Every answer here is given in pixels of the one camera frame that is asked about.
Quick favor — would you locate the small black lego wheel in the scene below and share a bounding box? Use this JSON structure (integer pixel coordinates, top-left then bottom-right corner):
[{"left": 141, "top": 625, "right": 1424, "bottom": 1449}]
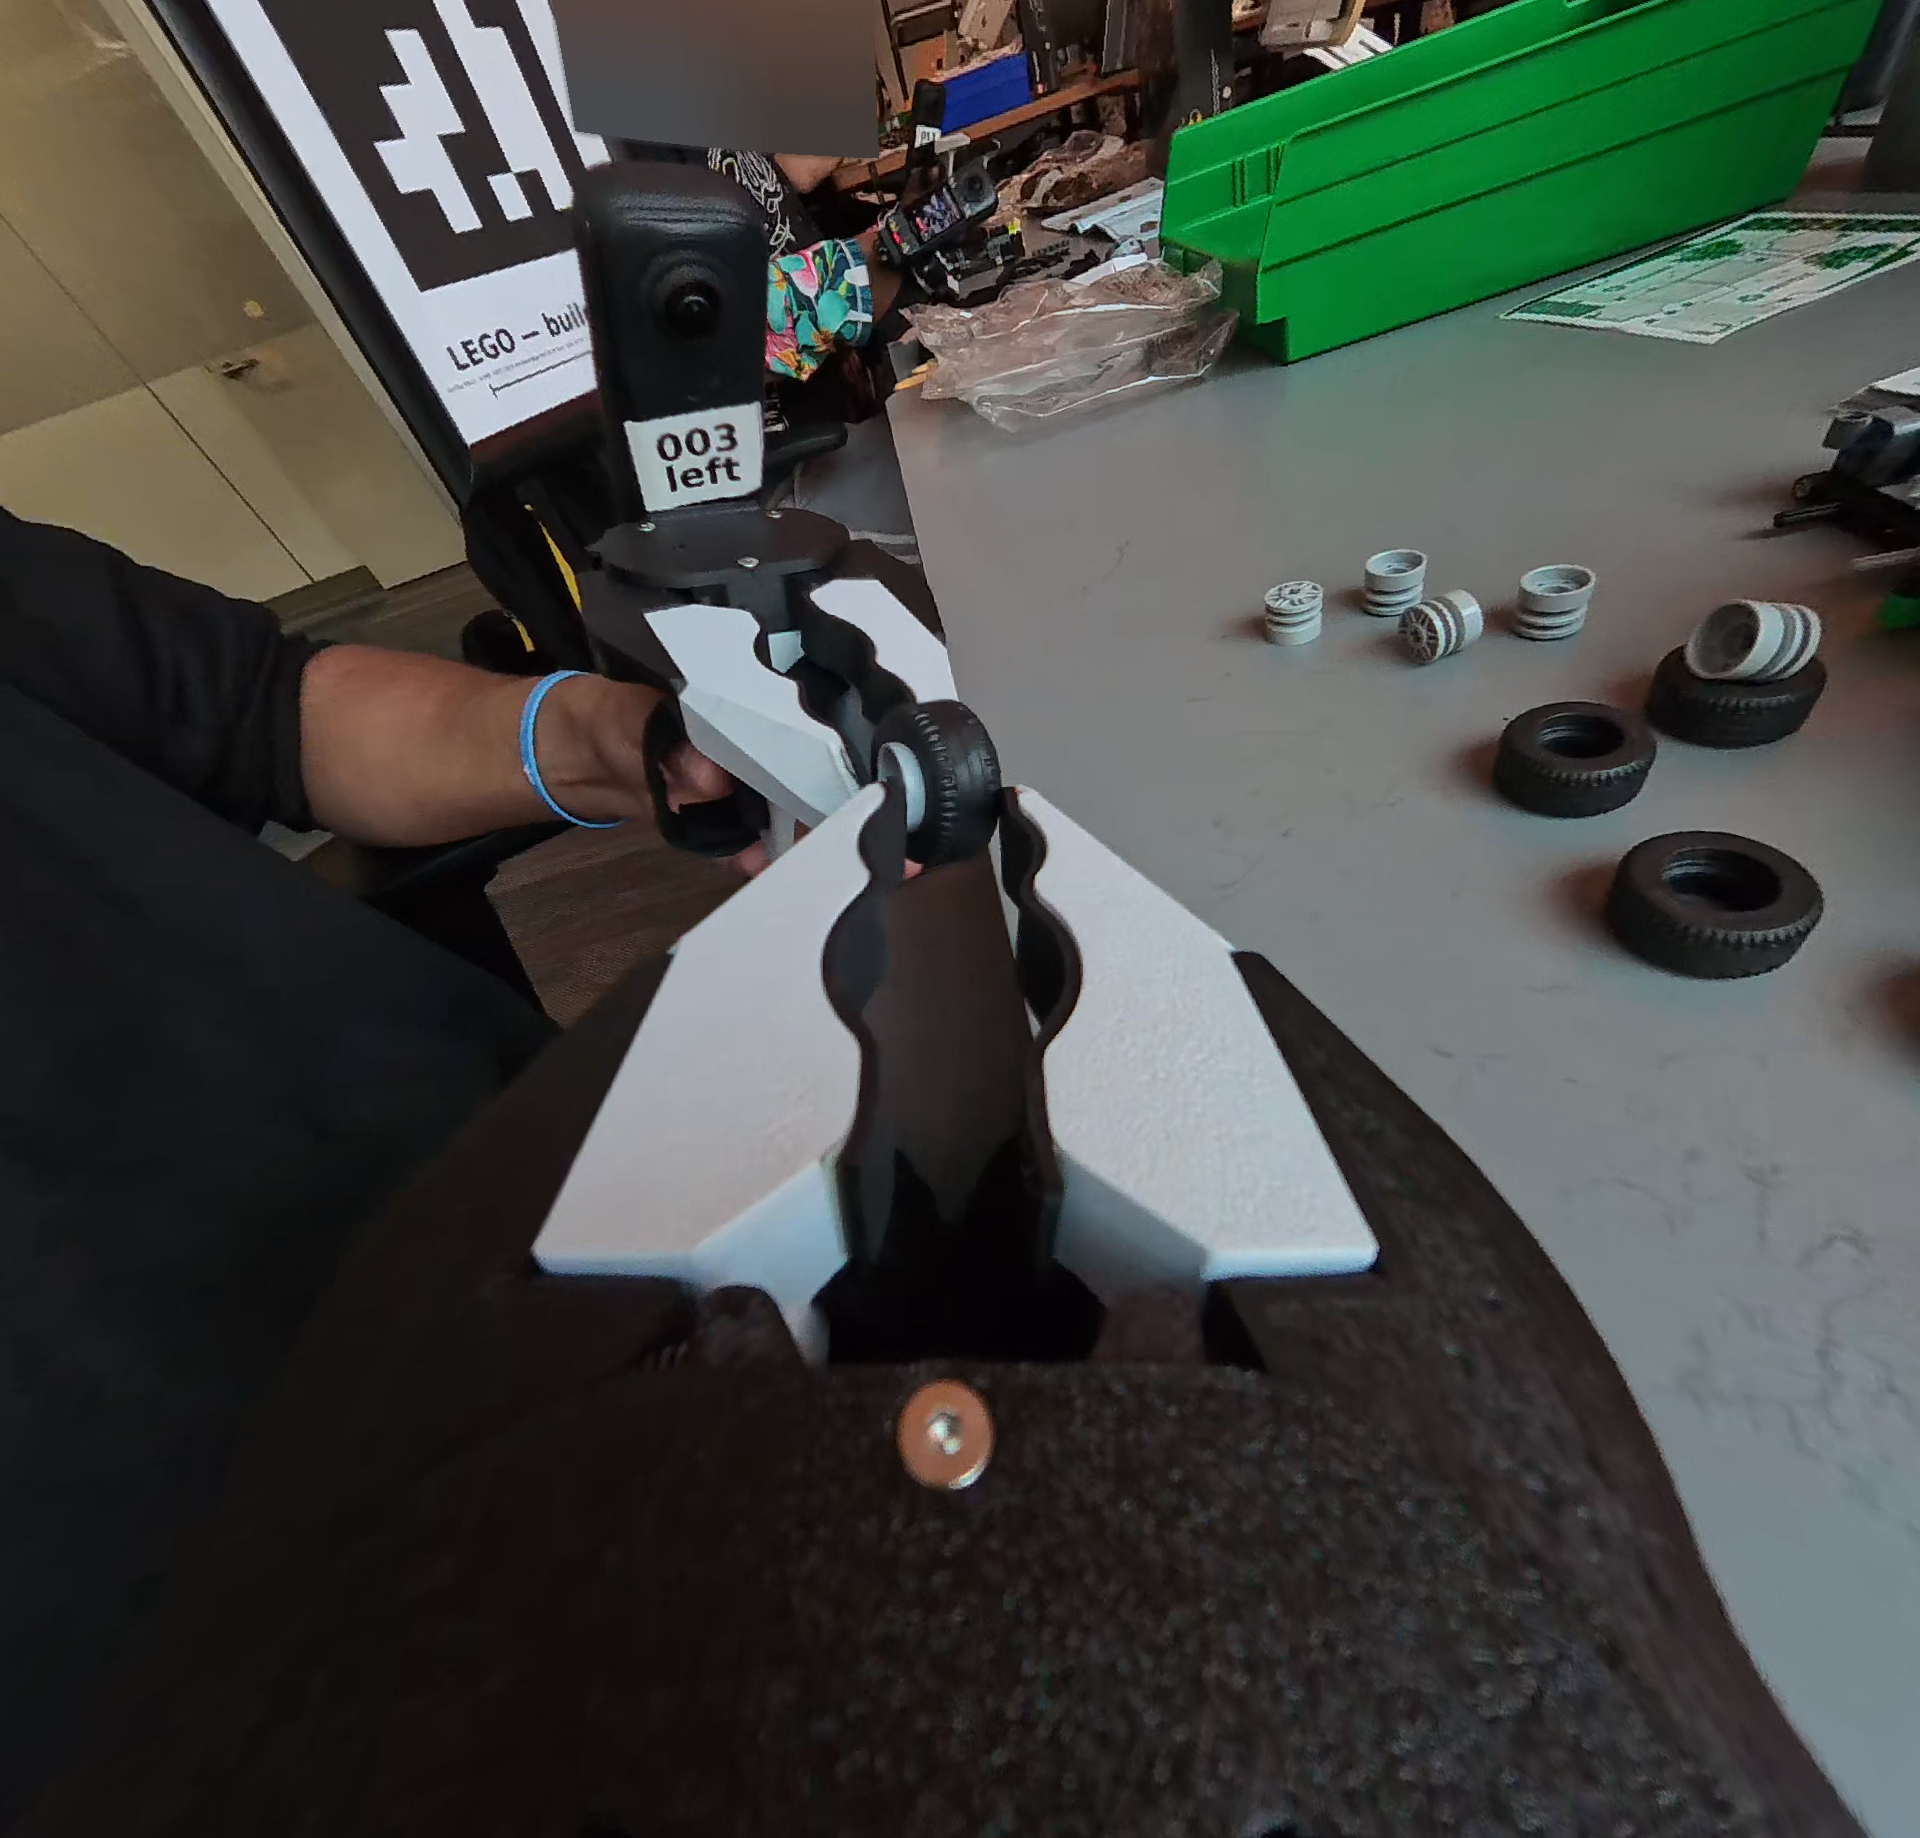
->
[{"left": 871, "top": 699, "right": 1006, "bottom": 870}]

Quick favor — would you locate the person's left hand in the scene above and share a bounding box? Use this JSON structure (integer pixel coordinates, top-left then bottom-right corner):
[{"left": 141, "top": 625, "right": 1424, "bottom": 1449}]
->
[{"left": 542, "top": 665, "right": 780, "bottom": 884}]

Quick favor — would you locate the person's left forearm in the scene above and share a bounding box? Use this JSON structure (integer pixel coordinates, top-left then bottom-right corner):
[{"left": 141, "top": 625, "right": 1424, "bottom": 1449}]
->
[{"left": 298, "top": 643, "right": 544, "bottom": 839}]

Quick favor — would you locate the green plastic bin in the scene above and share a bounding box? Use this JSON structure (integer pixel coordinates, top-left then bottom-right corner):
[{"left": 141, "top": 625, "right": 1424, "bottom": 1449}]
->
[{"left": 1159, "top": 0, "right": 1917, "bottom": 366}]

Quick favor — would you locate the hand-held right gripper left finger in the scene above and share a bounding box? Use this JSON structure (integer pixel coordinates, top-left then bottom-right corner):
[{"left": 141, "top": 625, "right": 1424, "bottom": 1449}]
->
[{"left": 531, "top": 780, "right": 918, "bottom": 1367}]

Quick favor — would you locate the pile of black lego pieces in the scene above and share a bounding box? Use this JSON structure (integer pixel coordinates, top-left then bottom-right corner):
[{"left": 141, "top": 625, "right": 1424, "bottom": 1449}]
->
[{"left": 1034, "top": 200, "right": 1174, "bottom": 284}]

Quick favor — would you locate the tall dark cardboard box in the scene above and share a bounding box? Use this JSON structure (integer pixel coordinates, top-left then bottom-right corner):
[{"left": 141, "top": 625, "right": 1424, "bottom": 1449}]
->
[{"left": 1126, "top": 0, "right": 1249, "bottom": 124}]

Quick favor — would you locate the clear plastic bag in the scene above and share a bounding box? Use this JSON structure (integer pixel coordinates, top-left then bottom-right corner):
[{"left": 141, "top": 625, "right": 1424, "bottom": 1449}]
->
[{"left": 900, "top": 259, "right": 1242, "bottom": 435}]

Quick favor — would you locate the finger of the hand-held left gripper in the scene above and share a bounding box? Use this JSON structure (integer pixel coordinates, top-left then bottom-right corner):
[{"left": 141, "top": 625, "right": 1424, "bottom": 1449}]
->
[
  {"left": 793, "top": 579, "right": 954, "bottom": 763},
  {"left": 645, "top": 609, "right": 890, "bottom": 831}
]

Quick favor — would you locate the green sticker sheet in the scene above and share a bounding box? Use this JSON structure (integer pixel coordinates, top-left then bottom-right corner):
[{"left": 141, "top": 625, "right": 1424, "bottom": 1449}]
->
[{"left": 1502, "top": 211, "right": 1920, "bottom": 349}]

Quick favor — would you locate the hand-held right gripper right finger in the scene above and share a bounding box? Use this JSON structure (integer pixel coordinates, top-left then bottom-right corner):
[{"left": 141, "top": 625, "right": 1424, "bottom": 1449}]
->
[{"left": 996, "top": 785, "right": 1382, "bottom": 1287}]

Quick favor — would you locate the black lego tire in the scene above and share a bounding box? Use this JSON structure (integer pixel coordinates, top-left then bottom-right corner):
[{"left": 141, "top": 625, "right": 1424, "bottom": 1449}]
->
[
  {"left": 1644, "top": 645, "right": 1831, "bottom": 752},
  {"left": 1606, "top": 831, "right": 1827, "bottom": 981},
  {"left": 1491, "top": 699, "right": 1660, "bottom": 820}
]

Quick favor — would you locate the blue wristband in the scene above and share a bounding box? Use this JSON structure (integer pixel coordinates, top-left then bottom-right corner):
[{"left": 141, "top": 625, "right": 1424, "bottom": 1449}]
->
[{"left": 519, "top": 668, "right": 633, "bottom": 831}]

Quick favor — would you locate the black white marker sign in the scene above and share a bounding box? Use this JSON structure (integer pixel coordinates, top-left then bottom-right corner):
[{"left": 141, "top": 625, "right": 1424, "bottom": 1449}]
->
[{"left": 91, "top": 0, "right": 620, "bottom": 463}]

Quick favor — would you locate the lego truck chassis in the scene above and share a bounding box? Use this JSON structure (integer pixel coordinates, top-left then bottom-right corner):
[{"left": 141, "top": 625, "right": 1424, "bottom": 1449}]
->
[{"left": 1773, "top": 369, "right": 1920, "bottom": 625}]

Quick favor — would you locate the wooden background desk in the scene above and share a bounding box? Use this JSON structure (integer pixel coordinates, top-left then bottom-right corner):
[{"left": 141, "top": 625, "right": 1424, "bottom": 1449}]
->
[{"left": 831, "top": 65, "right": 1189, "bottom": 194}]

